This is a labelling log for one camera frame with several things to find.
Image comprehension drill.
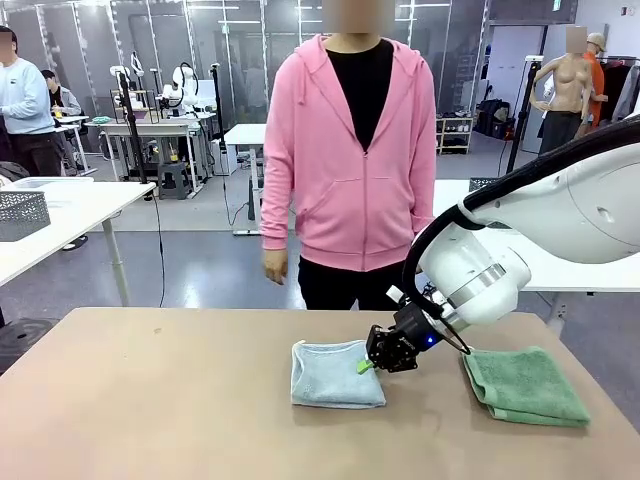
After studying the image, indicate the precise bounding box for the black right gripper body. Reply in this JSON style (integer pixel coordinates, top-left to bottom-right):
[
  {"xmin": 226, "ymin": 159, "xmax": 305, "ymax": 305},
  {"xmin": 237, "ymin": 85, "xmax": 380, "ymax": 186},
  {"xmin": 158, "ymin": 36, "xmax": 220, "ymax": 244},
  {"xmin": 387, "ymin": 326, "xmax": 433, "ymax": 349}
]
[{"xmin": 392, "ymin": 303, "xmax": 454, "ymax": 372}]

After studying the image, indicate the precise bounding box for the light blue towel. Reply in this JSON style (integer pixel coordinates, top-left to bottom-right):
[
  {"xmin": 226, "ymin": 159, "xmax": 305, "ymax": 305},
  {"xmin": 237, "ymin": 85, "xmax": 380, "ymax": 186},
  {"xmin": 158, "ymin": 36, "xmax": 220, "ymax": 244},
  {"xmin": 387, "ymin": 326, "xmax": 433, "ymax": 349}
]
[{"xmin": 290, "ymin": 339, "xmax": 388, "ymax": 409}]

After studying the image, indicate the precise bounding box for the green towel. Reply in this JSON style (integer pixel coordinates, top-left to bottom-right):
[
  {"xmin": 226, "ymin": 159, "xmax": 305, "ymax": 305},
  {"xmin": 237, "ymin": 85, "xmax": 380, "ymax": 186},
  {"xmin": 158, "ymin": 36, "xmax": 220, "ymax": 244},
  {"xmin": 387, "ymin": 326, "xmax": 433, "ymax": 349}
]
[{"xmin": 460, "ymin": 345, "xmax": 593, "ymax": 429}]

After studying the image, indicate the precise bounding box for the person's right forearm pink sleeve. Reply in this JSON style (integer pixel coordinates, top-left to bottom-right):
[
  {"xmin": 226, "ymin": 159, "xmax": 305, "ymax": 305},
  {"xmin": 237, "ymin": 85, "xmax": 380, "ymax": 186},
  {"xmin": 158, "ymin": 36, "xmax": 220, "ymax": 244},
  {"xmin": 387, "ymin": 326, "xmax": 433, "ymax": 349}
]
[{"xmin": 259, "ymin": 164, "xmax": 296, "ymax": 251}]

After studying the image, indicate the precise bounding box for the person's left forearm pink sleeve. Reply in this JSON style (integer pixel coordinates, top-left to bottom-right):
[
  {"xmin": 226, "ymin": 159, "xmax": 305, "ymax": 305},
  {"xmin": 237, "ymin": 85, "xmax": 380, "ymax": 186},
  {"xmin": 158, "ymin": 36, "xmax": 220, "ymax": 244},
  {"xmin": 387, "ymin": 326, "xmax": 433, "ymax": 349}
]
[{"xmin": 409, "ymin": 164, "xmax": 437, "ymax": 236}]

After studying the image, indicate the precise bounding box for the person's right hand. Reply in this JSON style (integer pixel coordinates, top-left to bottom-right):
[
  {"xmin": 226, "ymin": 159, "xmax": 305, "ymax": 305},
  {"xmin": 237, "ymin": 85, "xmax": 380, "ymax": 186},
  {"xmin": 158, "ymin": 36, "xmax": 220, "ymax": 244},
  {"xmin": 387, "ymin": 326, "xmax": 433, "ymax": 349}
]
[{"xmin": 263, "ymin": 248, "xmax": 289, "ymax": 286}]

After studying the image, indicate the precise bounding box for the person in pink hoodie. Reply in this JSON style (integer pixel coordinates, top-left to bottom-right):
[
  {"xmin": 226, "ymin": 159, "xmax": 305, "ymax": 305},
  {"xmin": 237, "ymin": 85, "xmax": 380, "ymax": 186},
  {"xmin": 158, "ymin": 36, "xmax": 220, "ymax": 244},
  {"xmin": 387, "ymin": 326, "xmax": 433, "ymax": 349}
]
[{"xmin": 259, "ymin": 0, "xmax": 436, "ymax": 312}]

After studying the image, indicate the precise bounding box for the white shoe rack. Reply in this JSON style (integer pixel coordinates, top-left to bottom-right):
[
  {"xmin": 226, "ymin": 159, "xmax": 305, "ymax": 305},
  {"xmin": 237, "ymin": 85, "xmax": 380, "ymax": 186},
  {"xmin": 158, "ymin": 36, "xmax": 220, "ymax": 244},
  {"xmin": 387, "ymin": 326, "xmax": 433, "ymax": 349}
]
[{"xmin": 434, "ymin": 115, "xmax": 474, "ymax": 155}]

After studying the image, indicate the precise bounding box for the pile of black bags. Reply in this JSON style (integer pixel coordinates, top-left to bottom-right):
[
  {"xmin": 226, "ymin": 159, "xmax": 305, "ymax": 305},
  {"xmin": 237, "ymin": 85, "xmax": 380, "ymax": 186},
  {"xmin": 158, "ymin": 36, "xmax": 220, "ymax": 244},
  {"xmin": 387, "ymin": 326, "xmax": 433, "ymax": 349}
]
[{"xmin": 474, "ymin": 98, "xmax": 516, "ymax": 141}]

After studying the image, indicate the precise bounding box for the white cabinet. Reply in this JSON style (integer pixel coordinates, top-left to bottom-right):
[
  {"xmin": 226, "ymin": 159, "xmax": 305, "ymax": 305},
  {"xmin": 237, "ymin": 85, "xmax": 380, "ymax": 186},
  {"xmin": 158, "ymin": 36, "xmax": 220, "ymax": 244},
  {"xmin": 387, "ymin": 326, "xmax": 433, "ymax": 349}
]
[{"xmin": 212, "ymin": 138, "xmax": 240, "ymax": 176}]

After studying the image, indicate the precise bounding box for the white standing desk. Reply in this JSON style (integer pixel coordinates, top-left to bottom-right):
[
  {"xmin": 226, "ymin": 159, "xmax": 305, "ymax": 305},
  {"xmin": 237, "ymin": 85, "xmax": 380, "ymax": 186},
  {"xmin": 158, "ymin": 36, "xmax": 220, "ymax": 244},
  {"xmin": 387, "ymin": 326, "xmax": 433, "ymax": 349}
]
[{"xmin": 223, "ymin": 123, "xmax": 269, "ymax": 237}]

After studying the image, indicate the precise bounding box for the grey step stool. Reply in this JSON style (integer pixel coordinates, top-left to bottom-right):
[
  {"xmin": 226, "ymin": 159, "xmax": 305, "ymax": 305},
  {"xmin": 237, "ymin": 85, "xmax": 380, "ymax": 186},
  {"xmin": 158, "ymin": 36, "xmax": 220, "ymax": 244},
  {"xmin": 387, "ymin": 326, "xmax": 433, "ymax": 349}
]
[{"xmin": 157, "ymin": 160, "xmax": 195, "ymax": 200}]

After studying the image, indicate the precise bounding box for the black pole stand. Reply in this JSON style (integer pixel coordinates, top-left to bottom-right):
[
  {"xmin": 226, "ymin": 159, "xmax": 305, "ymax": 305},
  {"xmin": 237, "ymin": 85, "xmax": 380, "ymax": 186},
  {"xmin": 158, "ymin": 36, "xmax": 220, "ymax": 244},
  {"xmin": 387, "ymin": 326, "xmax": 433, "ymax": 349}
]
[{"xmin": 209, "ymin": 62, "xmax": 229, "ymax": 174}]

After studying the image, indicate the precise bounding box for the beige torso mannequin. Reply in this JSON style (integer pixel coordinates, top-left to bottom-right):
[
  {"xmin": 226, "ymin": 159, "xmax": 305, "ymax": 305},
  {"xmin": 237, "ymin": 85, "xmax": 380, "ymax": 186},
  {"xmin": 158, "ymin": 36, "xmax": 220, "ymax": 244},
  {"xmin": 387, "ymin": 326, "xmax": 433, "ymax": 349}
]
[{"xmin": 529, "ymin": 24, "xmax": 599, "ymax": 156}]

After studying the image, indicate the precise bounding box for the black stand with white head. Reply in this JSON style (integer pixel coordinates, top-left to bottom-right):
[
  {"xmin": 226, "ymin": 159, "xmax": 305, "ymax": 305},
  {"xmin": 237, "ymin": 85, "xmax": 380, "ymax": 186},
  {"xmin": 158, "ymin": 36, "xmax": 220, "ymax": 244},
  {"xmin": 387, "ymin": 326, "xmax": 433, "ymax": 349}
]
[{"xmin": 504, "ymin": 54, "xmax": 545, "ymax": 176}]

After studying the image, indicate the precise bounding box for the white lab workbench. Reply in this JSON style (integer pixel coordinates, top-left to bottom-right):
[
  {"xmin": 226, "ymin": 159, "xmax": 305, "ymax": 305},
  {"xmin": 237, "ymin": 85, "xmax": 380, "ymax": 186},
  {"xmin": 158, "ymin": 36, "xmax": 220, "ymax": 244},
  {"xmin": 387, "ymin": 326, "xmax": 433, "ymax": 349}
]
[{"xmin": 97, "ymin": 110, "xmax": 217, "ymax": 184}]

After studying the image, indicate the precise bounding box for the clothes rack with dark garments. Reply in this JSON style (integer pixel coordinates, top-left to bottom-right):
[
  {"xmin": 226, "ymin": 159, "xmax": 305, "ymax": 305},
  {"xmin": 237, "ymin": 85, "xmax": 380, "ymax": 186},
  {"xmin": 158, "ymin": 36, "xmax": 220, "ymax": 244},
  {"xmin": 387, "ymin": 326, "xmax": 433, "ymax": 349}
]
[{"xmin": 599, "ymin": 54, "xmax": 640, "ymax": 124}]

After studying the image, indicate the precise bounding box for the mannequin in orange shirt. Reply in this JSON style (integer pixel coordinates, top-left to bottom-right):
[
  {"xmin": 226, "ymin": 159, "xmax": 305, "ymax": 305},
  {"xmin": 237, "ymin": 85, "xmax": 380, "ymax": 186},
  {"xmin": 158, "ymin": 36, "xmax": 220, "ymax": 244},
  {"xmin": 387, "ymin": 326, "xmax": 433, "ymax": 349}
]
[{"xmin": 582, "ymin": 32, "xmax": 609, "ymax": 129}]

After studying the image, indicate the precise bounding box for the black tripod stand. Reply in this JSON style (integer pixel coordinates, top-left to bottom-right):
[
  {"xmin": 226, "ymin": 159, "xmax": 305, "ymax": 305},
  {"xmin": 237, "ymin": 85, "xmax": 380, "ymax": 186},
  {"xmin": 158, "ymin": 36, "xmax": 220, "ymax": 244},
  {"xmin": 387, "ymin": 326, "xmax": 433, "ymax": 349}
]
[{"xmin": 113, "ymin": 69, "xmax": 157, "ymax": 187}]

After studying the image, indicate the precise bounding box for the clear plastic tray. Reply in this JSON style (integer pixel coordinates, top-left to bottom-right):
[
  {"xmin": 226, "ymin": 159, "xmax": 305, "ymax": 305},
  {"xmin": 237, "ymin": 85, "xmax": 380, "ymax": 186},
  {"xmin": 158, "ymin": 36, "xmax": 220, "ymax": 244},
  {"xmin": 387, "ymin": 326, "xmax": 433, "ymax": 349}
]
[{"xmin": 2, "ymin": 175, "xmax": 95, "ymax": 192}]

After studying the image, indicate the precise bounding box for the white lab table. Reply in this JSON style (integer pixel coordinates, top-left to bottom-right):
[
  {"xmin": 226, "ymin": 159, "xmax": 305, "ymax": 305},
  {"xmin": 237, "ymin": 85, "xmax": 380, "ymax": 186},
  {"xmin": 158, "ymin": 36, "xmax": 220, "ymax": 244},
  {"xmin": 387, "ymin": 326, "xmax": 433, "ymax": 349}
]
[{"xmin": 52, "ymin": 115, "xmax": 96, "ymax": 176}]

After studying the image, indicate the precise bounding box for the seated person in grey jacket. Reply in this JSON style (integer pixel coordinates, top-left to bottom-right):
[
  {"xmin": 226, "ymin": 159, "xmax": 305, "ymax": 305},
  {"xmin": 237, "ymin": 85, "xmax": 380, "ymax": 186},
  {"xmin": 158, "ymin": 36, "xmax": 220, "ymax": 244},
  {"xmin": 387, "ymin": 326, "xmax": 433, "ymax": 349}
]
[{"xmin": 42, "ymin": 69, "xmax": 84, "ymax": 117}]

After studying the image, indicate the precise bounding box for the person in pale blue sweatshirt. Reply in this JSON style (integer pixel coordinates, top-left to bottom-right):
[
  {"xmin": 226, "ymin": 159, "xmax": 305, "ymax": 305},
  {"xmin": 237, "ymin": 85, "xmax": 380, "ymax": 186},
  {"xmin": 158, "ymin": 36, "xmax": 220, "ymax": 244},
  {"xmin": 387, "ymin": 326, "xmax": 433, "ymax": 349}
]
[{"xmin": 0, "ymin": 24, "xmax": 64, "ymax": 177}]

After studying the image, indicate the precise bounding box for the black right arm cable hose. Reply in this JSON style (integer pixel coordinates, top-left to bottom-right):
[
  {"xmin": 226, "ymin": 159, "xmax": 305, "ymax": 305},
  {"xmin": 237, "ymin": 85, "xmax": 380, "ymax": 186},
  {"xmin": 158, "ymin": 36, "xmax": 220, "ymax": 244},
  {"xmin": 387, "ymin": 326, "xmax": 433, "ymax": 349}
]
[{"xmin": 402, "ymin": 113, "xmax": 640, "ymax": 355}]

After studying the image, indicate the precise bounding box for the black tripod cable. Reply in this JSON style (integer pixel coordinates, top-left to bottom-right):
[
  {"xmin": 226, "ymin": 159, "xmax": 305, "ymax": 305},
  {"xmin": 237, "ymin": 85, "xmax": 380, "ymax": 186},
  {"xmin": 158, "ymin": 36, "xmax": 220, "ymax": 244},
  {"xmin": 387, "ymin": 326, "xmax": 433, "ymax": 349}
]
[{"xmin": 148, "ymin": 194, "xmax": 166, "ymax": 307}]

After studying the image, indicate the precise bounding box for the black round base plate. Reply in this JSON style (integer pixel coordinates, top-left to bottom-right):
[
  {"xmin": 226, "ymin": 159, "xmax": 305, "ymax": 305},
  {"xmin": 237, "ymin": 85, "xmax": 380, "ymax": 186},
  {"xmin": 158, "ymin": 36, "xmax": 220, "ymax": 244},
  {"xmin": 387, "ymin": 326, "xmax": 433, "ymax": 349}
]
[{"xmin": 0, "ymin": 318, "xmax": 54, "ymax": 374}]

